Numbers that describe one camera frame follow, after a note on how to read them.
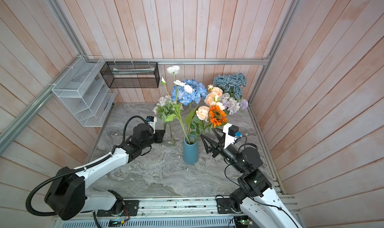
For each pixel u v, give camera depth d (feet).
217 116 1.90
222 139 1.81
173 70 2.04
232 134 1.68
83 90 2.25
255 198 1.54
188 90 1.96
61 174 1.41
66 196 1.34
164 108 2.76
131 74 3.41
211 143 1.75
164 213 2.39
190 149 2.50
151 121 2.42
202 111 2.10
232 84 2.62
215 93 2.34
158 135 2.42
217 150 1.74
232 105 2.61
